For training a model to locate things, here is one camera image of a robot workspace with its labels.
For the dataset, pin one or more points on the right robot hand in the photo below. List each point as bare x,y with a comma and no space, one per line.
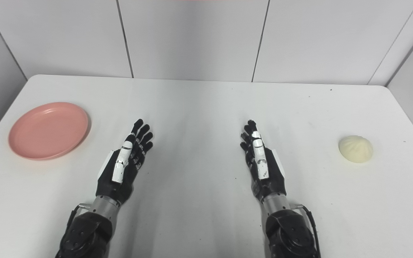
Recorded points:
269,172

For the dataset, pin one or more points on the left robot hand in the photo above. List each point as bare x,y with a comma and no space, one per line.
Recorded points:
120,181

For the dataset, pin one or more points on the pink plate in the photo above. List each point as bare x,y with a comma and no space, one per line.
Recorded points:
48,130

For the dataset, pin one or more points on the white steamed bun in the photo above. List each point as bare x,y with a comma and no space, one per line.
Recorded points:
355,148

